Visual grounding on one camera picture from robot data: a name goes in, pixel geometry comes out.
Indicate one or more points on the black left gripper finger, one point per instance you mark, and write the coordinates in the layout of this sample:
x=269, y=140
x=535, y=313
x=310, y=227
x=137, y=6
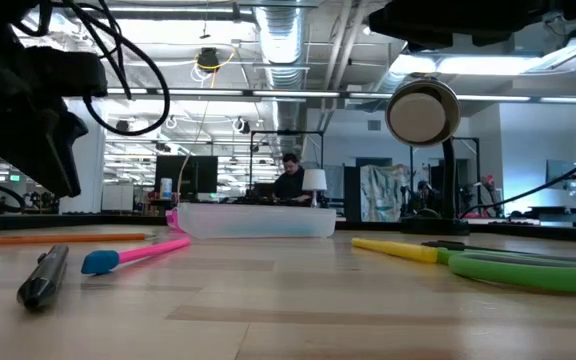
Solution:
x=33, y=150

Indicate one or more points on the orange pencil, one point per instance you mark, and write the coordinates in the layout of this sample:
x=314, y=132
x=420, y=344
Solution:
x=58, y=239

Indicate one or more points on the black marker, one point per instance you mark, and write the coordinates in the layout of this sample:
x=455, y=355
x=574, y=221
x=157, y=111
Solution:
x=43, y=277

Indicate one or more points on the pink pencil blue eraser cap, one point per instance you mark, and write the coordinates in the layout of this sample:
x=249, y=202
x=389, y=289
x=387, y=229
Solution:
x=138, y=251

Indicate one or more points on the clear pencil box pink lid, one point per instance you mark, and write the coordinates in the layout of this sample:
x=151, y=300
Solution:
x=258, y=222

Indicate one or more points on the yellow highlighter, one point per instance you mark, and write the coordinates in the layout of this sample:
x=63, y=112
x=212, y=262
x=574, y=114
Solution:
x=393, y=250

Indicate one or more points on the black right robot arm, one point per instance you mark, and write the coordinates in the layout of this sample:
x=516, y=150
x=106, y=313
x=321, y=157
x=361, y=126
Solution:
x=443, y=20

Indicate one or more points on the white cabinet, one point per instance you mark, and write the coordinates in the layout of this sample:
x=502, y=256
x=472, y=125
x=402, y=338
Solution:
x=118, y=197

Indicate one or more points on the white canister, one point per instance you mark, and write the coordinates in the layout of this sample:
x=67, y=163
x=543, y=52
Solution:
x=166, y=189

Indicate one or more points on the black computer monitor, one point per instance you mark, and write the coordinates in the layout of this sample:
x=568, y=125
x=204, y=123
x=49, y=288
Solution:
x=185, y=175

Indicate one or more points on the person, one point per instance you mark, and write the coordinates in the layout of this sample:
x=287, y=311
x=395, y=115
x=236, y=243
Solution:
x=290, y=182

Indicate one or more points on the white table lamp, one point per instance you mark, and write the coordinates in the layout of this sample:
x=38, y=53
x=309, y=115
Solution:
x=314, y=181

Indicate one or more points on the pale crumpled tarp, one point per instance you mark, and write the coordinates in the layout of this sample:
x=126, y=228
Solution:
x=383, y=192

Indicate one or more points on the grey monitor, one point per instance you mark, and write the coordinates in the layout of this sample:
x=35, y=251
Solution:
x=560, y=172

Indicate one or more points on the black aluminium table frame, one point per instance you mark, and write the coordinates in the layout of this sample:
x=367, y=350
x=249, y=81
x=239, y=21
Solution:
x=93, y=220

